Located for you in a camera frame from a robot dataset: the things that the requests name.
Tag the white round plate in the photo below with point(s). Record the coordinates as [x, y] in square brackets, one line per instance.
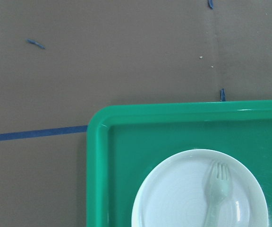
[174, 193]

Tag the green plastic tray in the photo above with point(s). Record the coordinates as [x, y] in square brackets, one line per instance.
[126, 142]

